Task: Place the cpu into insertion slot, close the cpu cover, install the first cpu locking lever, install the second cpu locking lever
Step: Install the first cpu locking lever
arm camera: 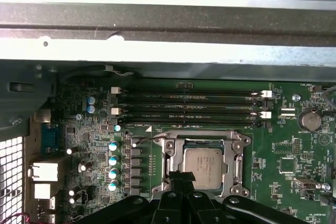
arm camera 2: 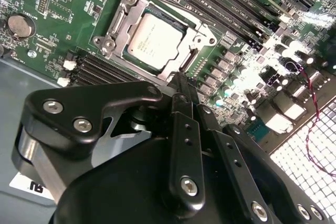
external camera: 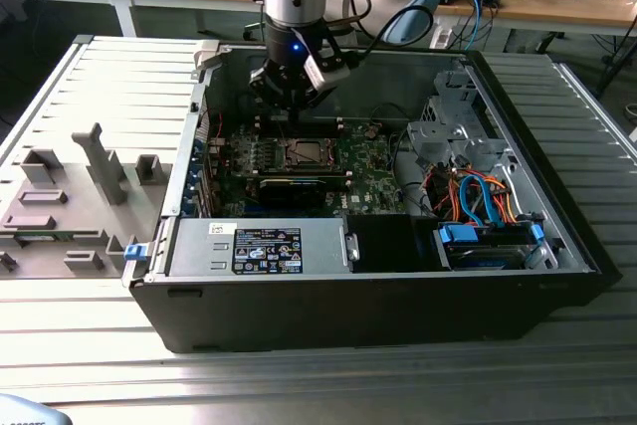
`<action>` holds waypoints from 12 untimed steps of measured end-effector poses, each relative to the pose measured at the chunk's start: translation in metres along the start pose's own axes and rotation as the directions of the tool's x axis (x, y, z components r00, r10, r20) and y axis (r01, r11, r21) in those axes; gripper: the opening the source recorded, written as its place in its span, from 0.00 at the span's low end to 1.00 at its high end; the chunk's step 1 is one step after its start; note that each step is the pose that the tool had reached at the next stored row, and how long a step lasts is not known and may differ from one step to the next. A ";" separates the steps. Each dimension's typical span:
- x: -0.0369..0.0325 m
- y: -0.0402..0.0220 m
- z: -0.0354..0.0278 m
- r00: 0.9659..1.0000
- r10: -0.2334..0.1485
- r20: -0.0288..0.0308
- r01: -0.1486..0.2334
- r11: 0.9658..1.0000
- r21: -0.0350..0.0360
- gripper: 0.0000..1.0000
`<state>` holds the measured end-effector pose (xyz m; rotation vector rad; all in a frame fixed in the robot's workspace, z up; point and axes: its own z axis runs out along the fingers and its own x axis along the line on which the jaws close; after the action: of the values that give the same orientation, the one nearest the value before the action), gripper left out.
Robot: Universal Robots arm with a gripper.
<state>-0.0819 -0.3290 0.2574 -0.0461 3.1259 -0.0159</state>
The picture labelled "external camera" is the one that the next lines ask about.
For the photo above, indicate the green RAM stick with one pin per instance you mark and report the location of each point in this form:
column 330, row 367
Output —
column 45, row 237

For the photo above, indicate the black plastic shroud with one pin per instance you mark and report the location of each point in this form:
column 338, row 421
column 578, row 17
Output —
column 383, row 243

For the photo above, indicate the grey parts rack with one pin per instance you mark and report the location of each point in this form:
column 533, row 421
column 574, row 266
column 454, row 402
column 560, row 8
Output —
column 74, row 226

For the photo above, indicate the hard disk in blue carrier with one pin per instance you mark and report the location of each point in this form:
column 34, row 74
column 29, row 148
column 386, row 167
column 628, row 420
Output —
column 455, row 236

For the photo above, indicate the grey power supply unit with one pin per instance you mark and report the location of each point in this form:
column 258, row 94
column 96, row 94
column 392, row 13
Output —
column 323, row 246

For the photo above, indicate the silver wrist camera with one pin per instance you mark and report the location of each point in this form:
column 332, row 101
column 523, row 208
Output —
column 328, row 74

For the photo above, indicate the blue case latch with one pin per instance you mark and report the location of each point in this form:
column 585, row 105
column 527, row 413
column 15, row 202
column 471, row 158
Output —
column 135, row 253

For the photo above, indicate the white adapter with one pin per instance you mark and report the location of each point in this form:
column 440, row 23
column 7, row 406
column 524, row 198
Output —
column 442, row 38

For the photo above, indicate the metal drive cage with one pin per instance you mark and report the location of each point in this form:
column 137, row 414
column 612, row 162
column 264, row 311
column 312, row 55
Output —
column 448, row 139

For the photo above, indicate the grey rounded object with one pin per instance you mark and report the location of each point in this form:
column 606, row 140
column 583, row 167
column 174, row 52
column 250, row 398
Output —
column 25, row 412

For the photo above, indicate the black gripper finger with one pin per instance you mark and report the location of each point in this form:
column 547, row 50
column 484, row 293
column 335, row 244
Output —
column 311, row 96
column 271, row 86

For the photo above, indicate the CPU socket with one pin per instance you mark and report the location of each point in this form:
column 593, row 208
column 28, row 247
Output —
column 290, row 165

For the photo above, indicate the green motherboard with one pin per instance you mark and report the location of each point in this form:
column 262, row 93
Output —
column 368, row 171

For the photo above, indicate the black PC case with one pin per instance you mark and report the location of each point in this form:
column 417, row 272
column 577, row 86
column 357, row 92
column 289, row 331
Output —
column 348, row 310

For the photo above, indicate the black graphics card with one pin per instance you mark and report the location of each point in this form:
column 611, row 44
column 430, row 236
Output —
column 291, row 193

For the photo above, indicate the silver coin battery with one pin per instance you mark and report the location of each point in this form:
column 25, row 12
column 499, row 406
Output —
column 372, row 131

